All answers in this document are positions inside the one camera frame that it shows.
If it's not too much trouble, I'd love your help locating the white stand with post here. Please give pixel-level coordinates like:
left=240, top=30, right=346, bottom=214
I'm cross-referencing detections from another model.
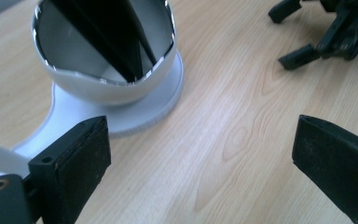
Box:
left=0, top=50, right=186, bottom=180

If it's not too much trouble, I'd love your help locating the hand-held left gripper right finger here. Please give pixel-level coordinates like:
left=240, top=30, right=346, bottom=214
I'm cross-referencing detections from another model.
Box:
left=292, top=114, right=358, bottom=224

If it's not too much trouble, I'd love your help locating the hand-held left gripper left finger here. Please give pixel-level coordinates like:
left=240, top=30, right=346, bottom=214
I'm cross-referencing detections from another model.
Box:
left=27, top=115, right=112, bottom=224

